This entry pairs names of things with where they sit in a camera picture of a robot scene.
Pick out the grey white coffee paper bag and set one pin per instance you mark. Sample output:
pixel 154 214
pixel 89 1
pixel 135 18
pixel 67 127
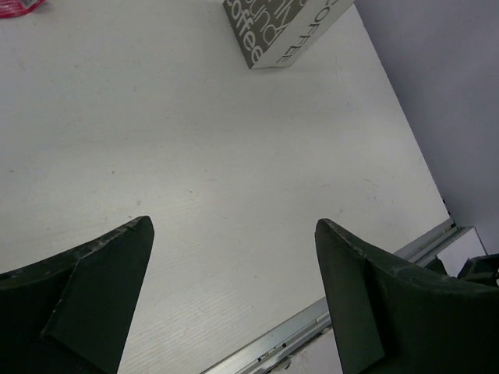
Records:
pixel 274 34

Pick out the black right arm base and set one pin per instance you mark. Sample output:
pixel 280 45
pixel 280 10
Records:
pixel 479 274

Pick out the red snack packet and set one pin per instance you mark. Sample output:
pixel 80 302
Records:
pixel 17 8

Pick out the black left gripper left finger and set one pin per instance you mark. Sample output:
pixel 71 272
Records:
pixel 71 312

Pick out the aluminium table edge rail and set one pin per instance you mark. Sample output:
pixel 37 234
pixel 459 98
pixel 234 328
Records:
pixel 272 348

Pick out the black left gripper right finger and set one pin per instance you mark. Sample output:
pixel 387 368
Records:
pixel 392 316

